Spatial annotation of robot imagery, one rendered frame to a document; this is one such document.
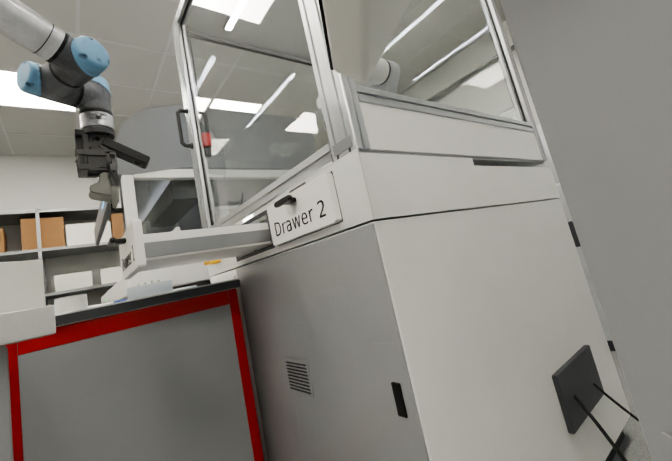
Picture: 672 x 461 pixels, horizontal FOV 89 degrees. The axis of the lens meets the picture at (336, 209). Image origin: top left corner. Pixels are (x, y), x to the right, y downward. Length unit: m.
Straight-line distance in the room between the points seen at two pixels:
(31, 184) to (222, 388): 4.55
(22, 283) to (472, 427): 0.80
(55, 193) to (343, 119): 4.89
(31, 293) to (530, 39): 0.66
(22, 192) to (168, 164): 3.58
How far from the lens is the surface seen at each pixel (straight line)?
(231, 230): 0.96
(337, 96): 0.75
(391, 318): 0.67
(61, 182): 5.45
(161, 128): 2.06
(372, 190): 0.67
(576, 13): 0.21
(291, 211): 0.85
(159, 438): 1.18
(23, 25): 0.97
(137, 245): 0.88
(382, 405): 0.77
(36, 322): 0.63
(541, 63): 0.24
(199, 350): 1.17
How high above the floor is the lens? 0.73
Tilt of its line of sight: 9 degrees up
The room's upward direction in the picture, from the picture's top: 12 degrees counter-clockwise
